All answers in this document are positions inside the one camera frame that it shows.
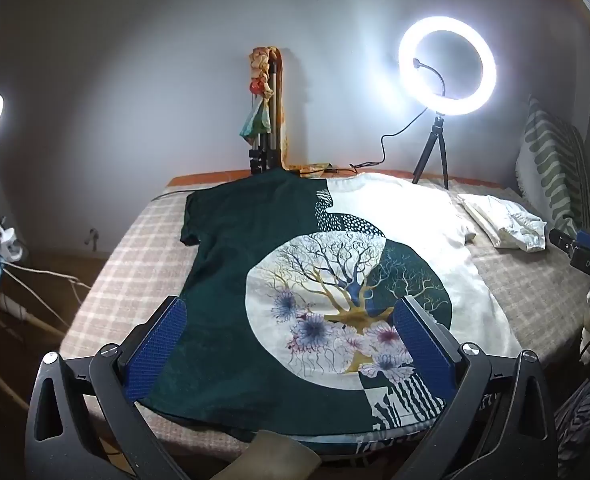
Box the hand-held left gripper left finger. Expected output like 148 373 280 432
25 296 188 480

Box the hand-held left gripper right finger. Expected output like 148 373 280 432
392 296 560 480

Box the green white tree print t-shirt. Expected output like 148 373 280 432
179 169 523 448

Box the folded white cloth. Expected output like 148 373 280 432
457 192 548 252

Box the beige checkered blanket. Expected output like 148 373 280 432
60 172 590 461

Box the green striped pillow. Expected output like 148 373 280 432
515 95 590 241

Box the beige cloth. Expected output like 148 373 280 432
210 430 323 480

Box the zebra striped cloth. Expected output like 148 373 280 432
555 380 590 466

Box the orange bed sheet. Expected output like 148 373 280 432
167 170 500 192

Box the tripod with colourful cloth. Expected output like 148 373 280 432
239 46 292 171

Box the white cable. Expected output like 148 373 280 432
0 257 92 311

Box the black ring light tripod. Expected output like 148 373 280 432
411 115 450 190

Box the black power cable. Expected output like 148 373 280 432
300 105 438 177

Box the white ring light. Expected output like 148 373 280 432
398 16 497 116

